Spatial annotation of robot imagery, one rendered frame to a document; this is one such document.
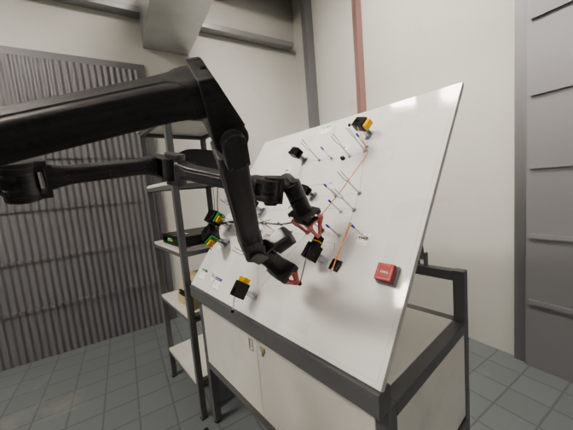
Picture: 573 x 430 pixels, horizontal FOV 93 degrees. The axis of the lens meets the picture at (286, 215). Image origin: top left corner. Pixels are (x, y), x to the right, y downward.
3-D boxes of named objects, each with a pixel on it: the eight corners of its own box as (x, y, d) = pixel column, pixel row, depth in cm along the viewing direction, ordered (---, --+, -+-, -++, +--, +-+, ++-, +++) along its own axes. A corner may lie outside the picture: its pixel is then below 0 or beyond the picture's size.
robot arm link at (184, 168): (161, 184, 94) (159, 153, 90) (174, 181, 99) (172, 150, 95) (273, 211, 80) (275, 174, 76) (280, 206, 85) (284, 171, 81)
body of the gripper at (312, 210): (303, 207, 93) (294, 189, 90) (322, 212, 85) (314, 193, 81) (288, 218, 90) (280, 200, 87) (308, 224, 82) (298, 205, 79)
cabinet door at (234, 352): (263, 417, 116) (254, 329, 112) (208, 361, 157) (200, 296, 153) (267, 414, 117) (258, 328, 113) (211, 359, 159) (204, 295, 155)
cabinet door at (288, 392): (379, 538, 73) (372, 404, 69) (263, 418, 115) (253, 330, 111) (384, 530, 75) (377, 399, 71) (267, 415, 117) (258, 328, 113)
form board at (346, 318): (193, 285, 155) (191, 283, 154) (267, 143, 186) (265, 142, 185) (384, 392, 65) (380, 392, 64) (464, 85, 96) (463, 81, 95)
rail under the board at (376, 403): (379, 421, 64) (379, 396, 63) (190, 296, 154) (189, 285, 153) (391, 408, 68) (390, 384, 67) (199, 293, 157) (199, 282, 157)
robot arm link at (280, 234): (237, 235, 77) (248, 260, 72) (269, 211, 75) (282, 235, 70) (259, 247, 87) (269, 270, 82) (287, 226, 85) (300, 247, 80)
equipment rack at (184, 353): (201, 422, 164) (161, 107, 145) (170, 374, 210) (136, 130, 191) (268, 379, 196) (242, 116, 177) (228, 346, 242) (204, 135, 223)
